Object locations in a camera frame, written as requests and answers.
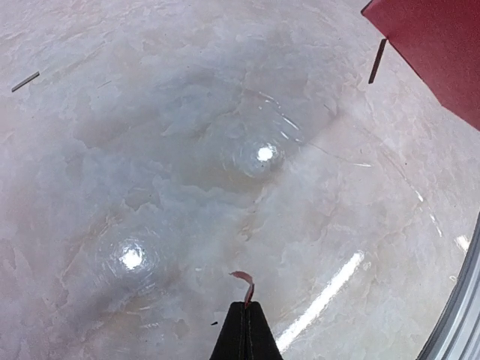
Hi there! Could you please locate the small dark stick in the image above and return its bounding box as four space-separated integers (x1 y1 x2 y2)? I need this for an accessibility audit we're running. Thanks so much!
368 38 387 84
11 71 40 92

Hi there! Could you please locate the front aluminium rail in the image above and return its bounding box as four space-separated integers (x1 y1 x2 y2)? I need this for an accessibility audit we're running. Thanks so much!
417 223 480 360

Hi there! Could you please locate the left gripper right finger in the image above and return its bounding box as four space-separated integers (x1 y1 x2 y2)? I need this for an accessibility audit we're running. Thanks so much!
245 301 283 360

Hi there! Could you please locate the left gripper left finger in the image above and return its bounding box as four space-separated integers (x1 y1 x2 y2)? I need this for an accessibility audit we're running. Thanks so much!
209 301 247 360

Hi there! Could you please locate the red paper box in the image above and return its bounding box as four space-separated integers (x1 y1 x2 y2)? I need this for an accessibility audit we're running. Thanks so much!
361 0 479 128

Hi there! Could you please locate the torn red paper scrap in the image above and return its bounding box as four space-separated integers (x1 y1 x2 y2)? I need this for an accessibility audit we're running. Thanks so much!
229 270 257 309

